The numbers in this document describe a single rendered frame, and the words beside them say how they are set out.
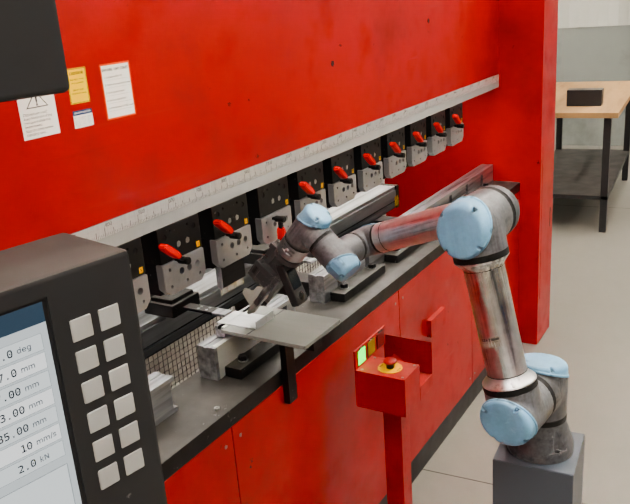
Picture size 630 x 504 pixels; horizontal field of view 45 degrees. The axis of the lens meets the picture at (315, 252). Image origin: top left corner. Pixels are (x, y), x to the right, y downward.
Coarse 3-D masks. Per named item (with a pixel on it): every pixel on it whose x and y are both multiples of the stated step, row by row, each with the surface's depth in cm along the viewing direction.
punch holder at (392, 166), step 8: (400, 128) 278; (384, 136) 270; (392, 136) 274; (400, 136) 279; (384, 144) 271; (400, 144) 280; (384, 152) 272; (392, 152) 275; (384, 160) 273; (392, 160) 275; (400, 160) 281; (384, 168) 274; (392, 168) 275; (400, 168) 281; (384, 176) 275; (392, 176) 276
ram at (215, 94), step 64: (64, 0) 145; (128, 0) 159; (192, 0) 176; (256, 0) 196; (320, 0) 223; (384, 0) 257; (448, 0) 305; (192, 64) 178; (256, 64) 199; (320, 64) 226; (384, 64) 262; (448, 64) 312; (0, 128) 136; (64, 128) 148; (128, 128) 162; (192, 128) 180; (256, 128) 202; (320, 128) 230; (384, 128) 268; (0, 192) 137; (64, 192) 150; (128, 192) 164
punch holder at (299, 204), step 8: (304, 168) 225; (312, 168) 228; (320, 168) 232; (288, 176) 223; (296, 176) 222; (304, 176) 225; (312, 176) 229; (320, 176) 233; (288, 184) 224; (296, 184) 222; (312, 184) 229; (320, 184) 233; (288, 192) 225; (296, 192) 223; (304, 192) 226; (320, 192) 233; (296, 200) 224; (304, 200) 226; (312, 200) 230; (320, 200) 235; (296, 208) 225; (296, 216) 226
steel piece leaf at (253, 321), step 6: (246, 312) 211; (270, 312) 205; (234, 318) 208; (240, 318) 208; (246, 318) 207; (252, 318) 207; (258, 318) 207; (264, 318) 203; (270, 318) 206; (228, 324) 204; (234, 324) 204; (240, 324) 204; (246, 324) 203; (252, 324) 203; (258, 324) 201
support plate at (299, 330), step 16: (272, 320) 205; (288, 320) 204; (304, 320) 204; (320, 320) 203; (336, 320) 202; (240, 336) 199; (256, 336) 196; (272, 336) 195; (288, 336) 195; (304, 336) 194; (320, 336) 195
